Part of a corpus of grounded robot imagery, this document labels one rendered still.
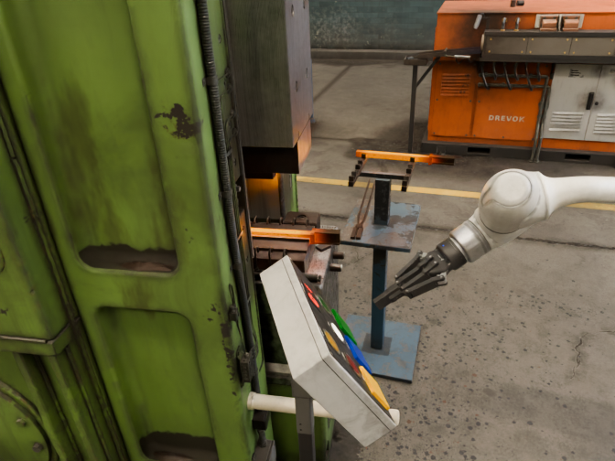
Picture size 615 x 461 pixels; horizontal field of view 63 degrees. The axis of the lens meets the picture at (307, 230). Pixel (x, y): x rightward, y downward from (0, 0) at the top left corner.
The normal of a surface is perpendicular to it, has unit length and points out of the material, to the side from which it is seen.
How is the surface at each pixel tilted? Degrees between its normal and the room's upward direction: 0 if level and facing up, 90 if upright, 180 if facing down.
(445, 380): 0
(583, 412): 0
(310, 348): 30
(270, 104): 90
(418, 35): 86
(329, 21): 91
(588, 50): 90
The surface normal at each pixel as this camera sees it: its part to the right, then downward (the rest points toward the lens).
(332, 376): 0.25, 0.47
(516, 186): -0.41, -0.22
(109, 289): -0.18, 0.50
